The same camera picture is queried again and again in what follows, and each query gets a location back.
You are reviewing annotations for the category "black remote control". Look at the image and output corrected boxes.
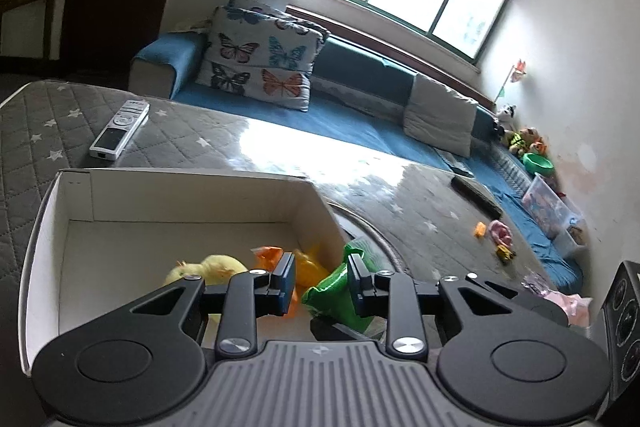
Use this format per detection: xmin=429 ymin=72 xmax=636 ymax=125
xmin=450 ymin=177 xmax=502 ymax=217

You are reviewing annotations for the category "white cushion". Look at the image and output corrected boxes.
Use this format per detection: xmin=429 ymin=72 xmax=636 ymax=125
xmin=402 ymin=73 xmax=479 ymax=158

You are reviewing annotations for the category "colourful pinwheel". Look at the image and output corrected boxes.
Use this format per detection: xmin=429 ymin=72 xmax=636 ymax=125
xmin=495 ymin=59 xmax=528 ymax=102

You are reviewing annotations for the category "green bowl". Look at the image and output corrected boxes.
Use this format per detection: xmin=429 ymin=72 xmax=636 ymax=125
xmin=522 ymin=154 xmax=555 ymax=176

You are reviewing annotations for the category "grey cardboard box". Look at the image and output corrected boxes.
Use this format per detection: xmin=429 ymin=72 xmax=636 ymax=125
xmin=19 ymin=168 xmax=351 ymax=373

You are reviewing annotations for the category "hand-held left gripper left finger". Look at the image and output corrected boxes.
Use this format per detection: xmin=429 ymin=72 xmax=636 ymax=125
xmin=129 ymin=252 xmax=297 ymax=356

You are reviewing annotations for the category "pile of stuffed toys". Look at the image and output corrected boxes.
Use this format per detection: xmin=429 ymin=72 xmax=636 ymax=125
xmin=505 ymin=127 xmax=548 ymax=158

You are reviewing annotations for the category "glass turntable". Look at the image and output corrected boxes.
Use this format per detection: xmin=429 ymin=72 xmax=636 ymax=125
xmin=327 ymin=202 xmax=406 ymax=278

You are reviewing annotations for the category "grey remote control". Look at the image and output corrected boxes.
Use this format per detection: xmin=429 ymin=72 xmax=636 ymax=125
xmin=446 ymin=159 xmax=475 ymax=178

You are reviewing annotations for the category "pink bag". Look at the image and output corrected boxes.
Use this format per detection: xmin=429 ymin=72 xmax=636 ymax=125
xmin=545 ymin=292 xmax=593 ymax=328

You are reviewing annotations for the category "green snack packet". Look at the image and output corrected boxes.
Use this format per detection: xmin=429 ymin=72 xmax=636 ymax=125
xmin=301 ymin=243 xmax=388 ymax=338

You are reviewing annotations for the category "dark wooden sideboard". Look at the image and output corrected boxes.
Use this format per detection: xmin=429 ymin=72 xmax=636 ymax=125
xmin=0 ymin=0 xmax=61 ymax=58

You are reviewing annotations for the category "pink toy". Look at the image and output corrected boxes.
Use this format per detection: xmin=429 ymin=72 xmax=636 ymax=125
xmin=489 ymin=221 xmax=513 ymax=248

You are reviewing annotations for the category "white remote control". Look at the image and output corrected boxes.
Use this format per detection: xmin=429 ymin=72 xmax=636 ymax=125
xmin=90 ymin=99 xmax=151 ymax=159

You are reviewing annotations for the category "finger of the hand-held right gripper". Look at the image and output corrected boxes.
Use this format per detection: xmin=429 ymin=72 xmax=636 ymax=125
xmin=309 ymin=319 xmax=373 ymax=344
xmin=465 ymin=273 xmax=571 ymax=328

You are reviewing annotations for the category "clear plastic storage box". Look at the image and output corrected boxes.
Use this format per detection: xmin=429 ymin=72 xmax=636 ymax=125
xmin=521 ymin=173 xmax=583 ymax=240

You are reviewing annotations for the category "large yellow rubber toy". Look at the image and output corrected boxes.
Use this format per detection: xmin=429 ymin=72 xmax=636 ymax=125
xmin=292 ymin=247 xmax=328 ymax=303

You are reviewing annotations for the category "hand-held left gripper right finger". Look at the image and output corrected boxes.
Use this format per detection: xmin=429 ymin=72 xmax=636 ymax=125
xmin=348 ymin=253 xmax=516 ymax=360

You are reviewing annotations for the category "yellow plush chick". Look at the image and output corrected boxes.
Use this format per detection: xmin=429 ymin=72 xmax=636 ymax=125
xmin=162 ymin=254 xmax=249 ymax=293

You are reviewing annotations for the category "black and white plush dog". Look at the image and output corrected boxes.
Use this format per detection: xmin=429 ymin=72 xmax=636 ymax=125
xmin=495 ymin=104 xmax=518 ymax=132

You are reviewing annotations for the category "blue sofa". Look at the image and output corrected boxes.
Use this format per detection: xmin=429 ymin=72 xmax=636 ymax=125
xmin=129 ymin=32 xmax=586 ymax=293

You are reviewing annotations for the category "butterfly print pillow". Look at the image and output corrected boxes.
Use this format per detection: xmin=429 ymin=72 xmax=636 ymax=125
xmin=227 ymin=0 xmax=331 ymax=42
xmin=195 ymin=6 xmax=325 ymax=112

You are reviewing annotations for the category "grey quilted desktop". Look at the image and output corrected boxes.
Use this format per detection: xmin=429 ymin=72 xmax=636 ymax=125
xmin=0 ymin=79 xmax=591 ymax=338

